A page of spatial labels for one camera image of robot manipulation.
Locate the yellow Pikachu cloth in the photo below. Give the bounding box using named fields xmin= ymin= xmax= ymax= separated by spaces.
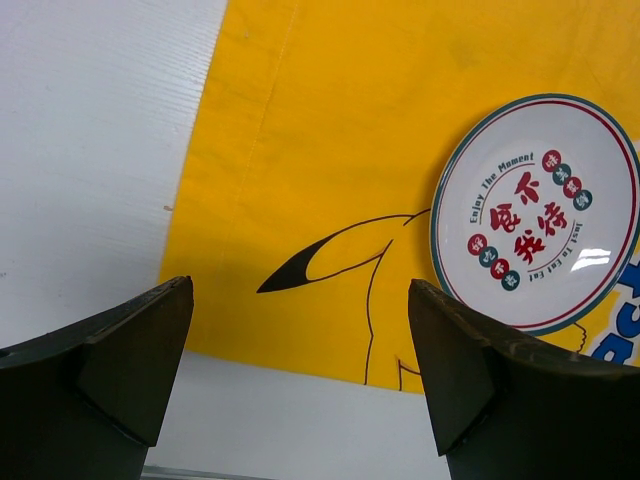
xmin=161 ymin=1 xmax=639 ymax=393

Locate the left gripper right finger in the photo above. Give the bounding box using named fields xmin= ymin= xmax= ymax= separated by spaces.
xmin=408 ymin=279 xmax=639 ymax=479

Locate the round patterned plate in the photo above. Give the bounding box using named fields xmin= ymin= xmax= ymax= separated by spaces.
xmin=430 ymin=93 xmax=639 ymax=336

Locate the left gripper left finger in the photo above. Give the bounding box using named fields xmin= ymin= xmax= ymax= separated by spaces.
xmin=1 ymin=276 xmax=194 ymax=479

